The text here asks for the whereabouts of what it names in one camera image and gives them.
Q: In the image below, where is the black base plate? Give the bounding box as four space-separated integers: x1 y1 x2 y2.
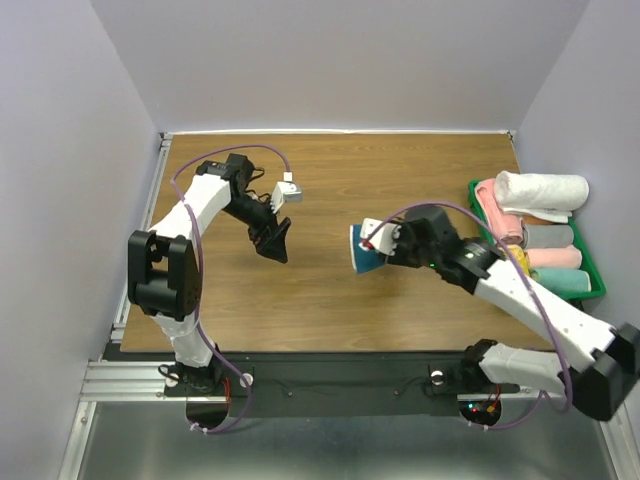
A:
164 351 496 428

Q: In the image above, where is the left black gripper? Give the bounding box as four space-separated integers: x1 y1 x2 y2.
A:
223 193 291 264

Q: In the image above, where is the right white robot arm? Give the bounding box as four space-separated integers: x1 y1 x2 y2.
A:
364 202 639 421

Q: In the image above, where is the mint green rolled towel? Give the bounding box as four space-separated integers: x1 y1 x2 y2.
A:
531 268 591 295

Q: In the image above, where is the yellow rolled towel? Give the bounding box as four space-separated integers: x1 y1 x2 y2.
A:
508 244 531 277

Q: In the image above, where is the teal and cream Doraemon towel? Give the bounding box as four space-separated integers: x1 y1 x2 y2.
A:
349 224 385 274

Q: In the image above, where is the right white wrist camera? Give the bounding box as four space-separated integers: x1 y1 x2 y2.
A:
359 218 401 256

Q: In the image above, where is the light pink rolled towel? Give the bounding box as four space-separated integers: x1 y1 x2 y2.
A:
525 246 582 269

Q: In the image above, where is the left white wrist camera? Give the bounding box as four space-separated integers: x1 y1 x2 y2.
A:
270 171 303 214

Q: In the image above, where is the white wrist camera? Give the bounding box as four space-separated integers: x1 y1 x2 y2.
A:
359 218 401 256
270 171 303 214

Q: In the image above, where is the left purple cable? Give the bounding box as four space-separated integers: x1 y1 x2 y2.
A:
170 144 294 435

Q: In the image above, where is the green plastic tray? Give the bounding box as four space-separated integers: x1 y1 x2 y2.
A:
468 180 606 303

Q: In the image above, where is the grey rolled towel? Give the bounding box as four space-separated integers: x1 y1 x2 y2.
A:
522 224 574 249

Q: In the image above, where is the circuit board with leds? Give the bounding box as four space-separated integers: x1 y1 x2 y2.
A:
458 397 502 425

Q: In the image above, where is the aluminium frame rail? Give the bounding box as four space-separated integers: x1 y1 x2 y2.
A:
61 133 639 479

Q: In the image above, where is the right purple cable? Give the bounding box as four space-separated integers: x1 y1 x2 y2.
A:
364 201 574 431

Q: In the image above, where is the purple cable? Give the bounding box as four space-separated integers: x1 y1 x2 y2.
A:
364 201 574 431
170 144 294 435

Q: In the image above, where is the white rolled towel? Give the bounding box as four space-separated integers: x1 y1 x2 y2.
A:
494 171 590 224

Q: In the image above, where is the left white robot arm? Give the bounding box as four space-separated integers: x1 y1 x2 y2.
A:
127 147 301 395

